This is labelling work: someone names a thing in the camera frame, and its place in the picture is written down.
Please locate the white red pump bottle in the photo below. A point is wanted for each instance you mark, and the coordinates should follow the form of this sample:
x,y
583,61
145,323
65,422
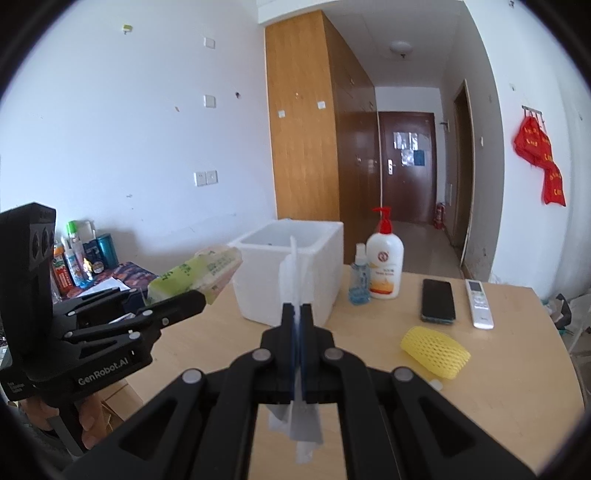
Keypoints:
x,y
385,272

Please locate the white tissue paper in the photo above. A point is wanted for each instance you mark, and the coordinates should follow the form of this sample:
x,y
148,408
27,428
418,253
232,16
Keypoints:
x,y
295,429

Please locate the green cap spray bottle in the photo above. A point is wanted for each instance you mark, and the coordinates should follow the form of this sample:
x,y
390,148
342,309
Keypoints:
x,y
75,244

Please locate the white foam box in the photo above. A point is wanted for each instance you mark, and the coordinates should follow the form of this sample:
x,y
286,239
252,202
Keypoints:
x,y
263,286

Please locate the red fire extinguisher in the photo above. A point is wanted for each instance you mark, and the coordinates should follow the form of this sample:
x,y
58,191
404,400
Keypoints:
x,y
439,217

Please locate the yellow foam fruit net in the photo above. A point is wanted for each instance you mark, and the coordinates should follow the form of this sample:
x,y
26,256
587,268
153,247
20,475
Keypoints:
x,y
434,351

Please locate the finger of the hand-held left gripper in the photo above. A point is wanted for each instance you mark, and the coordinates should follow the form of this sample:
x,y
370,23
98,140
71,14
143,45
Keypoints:
x,y
101,304
175,307

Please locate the black smartphone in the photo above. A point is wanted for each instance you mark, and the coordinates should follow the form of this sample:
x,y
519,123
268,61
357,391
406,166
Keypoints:
x,y
437,300

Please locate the person's left hand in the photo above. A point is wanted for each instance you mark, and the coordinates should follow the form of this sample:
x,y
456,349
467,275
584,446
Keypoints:
x,y
97,424

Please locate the white wall switch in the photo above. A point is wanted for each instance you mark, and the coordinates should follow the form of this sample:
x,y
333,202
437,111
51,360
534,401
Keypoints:
x,y
210,42
210,101

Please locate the wooden wardrobe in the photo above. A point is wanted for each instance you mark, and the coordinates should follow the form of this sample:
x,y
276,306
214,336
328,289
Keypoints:
x,y
304,138

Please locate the double white wall outlet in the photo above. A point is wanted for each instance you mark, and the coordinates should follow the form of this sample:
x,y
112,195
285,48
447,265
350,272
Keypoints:
x,y
206,178

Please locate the metal wall hook rack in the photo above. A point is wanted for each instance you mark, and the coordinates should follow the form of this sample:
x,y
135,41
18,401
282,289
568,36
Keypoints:
x,y
532,109

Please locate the green tissue packet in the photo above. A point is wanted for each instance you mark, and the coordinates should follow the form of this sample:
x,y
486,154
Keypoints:
x,y
194,277

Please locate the wooden side door frame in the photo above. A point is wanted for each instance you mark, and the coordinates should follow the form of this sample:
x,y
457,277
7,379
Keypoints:
x,y
464,184

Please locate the small clear spray bottle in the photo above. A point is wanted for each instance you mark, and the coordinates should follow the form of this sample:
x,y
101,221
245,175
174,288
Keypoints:
x,y
359,286

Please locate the white remote control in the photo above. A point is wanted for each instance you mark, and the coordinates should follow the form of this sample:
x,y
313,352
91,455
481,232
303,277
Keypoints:
x,y
479,302

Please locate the brown entrance door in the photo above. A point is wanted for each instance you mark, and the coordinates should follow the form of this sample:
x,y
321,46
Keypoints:
x,y
406,194

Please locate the colourful printed mat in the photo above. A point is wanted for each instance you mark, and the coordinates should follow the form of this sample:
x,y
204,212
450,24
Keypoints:
x,y
136,274

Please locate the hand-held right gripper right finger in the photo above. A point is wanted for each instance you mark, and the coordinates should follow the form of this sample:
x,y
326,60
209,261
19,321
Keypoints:
x,y
314,341

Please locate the red cloth bag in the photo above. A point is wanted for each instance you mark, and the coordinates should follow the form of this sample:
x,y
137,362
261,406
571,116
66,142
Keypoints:
x,y
554,187
533,141

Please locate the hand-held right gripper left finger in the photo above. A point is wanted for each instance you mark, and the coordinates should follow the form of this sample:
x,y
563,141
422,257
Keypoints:
x,y
281,341

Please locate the round ceiling lamp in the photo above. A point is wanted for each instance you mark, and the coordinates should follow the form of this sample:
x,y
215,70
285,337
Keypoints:
x,y
400,47

